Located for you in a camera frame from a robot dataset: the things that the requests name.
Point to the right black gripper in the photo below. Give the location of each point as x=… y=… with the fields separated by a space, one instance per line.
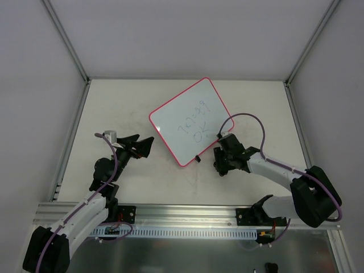
x=220 y=158

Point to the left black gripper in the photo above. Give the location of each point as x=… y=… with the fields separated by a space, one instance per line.
x=129 y=147

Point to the pink-framed whiteboard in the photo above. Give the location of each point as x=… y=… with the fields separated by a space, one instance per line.
x=189 y=123

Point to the black whiteboard eraser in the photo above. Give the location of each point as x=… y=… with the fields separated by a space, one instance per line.
x=221 y=167

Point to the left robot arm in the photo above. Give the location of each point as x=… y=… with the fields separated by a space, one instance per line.
x=51 y=248

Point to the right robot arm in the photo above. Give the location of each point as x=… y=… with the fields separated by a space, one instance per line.
x=312 y=198

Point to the black object bottom edge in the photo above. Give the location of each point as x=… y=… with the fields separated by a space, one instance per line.
x=271 y=268

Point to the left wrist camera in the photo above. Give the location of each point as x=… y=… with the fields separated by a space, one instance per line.
x=111 y=136

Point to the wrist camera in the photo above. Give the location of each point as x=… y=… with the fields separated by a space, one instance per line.
x=111 y=136
x=223 y=135

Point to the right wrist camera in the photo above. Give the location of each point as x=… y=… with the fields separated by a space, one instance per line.
x=223 y=135

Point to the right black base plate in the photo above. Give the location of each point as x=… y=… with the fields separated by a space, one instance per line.
x=245 y=216

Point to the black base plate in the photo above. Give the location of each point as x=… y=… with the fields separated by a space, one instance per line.
x=126 y=213
x=245 y=216

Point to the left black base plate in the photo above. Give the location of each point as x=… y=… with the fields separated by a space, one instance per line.
x=126 y=213

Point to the aluminium mounting rail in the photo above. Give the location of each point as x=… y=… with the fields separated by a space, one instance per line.
x=155 y=215

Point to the white slotted cable duct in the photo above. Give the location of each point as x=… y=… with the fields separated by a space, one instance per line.
x=174 y=232

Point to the left aluminium frame post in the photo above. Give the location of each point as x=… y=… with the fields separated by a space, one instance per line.
x=54 y=18

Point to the aluminium frame post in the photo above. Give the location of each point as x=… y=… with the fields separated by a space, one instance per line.
x=54 y=18
x=319 y=29

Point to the right aluminium frame post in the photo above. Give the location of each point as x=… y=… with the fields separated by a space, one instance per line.
x=319 y=29

